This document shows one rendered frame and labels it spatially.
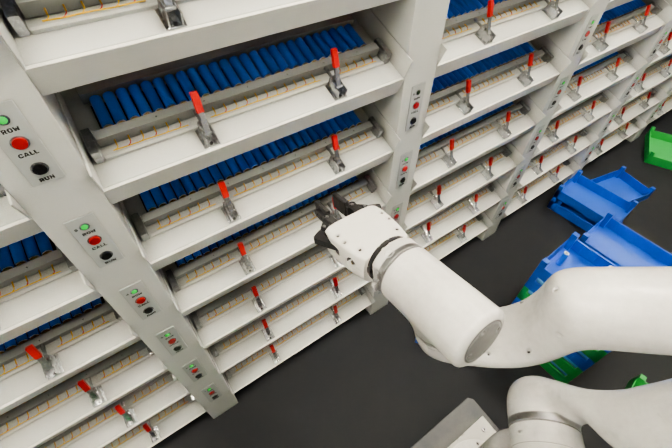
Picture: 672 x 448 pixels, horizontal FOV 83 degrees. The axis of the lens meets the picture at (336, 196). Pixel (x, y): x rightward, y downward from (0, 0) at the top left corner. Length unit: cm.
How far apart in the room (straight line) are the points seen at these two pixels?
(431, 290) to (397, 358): 118
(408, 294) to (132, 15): 50
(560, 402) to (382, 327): 96
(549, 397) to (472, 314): 42
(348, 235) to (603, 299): 31
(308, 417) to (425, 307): 114
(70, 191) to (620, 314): 70
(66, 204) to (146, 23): 29
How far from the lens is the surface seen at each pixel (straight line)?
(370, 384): 159
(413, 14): 80
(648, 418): 75
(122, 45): 57
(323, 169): 89
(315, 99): 76
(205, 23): 59
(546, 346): 52
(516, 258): 202
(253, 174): 84
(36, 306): 86
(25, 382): 105
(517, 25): 116
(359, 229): 56
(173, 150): 69
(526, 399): 86
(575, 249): 160
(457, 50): 99
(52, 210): 69
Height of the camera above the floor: 152
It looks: 47 degrees down
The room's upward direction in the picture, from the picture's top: straight up
